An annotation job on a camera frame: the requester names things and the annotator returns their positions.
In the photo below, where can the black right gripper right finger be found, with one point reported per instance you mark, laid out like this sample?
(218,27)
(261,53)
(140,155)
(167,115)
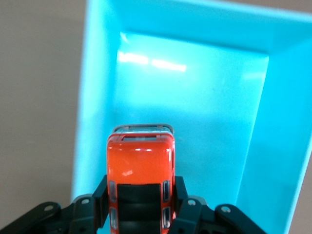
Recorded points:
(195,219)

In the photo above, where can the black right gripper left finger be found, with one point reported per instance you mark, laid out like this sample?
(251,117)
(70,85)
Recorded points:
(80,217)

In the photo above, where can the orange toy bus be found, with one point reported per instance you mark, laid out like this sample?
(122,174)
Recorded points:
(139,161)

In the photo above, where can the blue plastic box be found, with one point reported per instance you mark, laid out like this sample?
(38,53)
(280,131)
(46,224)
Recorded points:
(195,97)

